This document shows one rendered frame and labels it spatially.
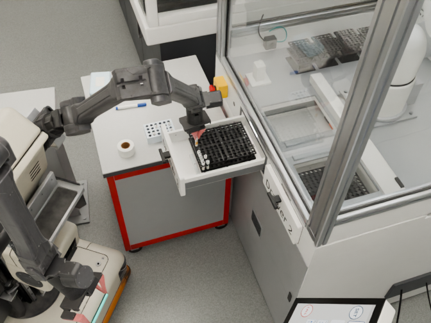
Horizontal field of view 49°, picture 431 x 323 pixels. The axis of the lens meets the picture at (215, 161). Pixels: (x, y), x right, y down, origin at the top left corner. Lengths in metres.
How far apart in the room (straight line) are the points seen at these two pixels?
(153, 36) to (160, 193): 0.79
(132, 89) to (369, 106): 0.55
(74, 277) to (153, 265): 1.38
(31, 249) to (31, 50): 2.90
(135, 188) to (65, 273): 0.94
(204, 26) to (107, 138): 0.79
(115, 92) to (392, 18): 0.64
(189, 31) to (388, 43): 1.61
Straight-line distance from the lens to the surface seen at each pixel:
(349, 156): 1.22
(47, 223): 1.55
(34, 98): 2.36
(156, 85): 1.19
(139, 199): 2.19
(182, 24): 2.45
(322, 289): 1.96
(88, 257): 2.34
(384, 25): 1.01
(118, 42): 3.88
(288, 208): 1.66
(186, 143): 1.94
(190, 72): 2.38
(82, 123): 1.45
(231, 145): 1.86
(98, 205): 2.83
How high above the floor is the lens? 2.29
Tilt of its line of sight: 51 degrees down
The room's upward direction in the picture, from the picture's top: 2 degrees clockwise
